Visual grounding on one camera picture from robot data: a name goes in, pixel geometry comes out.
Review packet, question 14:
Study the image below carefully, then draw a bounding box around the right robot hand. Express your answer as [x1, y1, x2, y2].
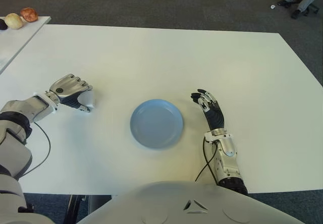
[190, 88, 225, 131]

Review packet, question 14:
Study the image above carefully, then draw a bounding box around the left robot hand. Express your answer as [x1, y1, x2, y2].
[44, 74, 96, 113]

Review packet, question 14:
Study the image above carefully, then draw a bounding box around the white charger block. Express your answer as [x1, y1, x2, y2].
[77, 89, 96, 109]

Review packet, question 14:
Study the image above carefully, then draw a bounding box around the blue round plate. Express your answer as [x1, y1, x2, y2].
[130, 98, 184, 149]

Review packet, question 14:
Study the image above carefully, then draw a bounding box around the white side table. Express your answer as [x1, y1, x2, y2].
[0, 16, 52, 75]

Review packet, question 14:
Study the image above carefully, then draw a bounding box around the reddish brown bread roll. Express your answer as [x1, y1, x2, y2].
[20, 7, 39, 22]

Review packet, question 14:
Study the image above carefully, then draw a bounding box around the cream round bun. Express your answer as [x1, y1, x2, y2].
[4, 13, 25, 29]

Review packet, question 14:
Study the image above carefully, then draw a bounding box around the grey robot torso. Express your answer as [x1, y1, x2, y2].
[0, 180, 323, 224]

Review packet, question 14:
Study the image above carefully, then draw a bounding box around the black table leg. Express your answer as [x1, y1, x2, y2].
[62, 194, 112, 224]

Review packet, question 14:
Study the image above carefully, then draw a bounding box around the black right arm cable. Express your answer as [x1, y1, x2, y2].
[194, 137, 220, 186]

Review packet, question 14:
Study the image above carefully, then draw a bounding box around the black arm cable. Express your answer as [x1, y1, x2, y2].
[194, 137, 220, 186]
[19, 122, 51, 178]

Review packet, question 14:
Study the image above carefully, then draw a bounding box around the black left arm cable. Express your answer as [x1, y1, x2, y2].
[19, 122, 51, 178]

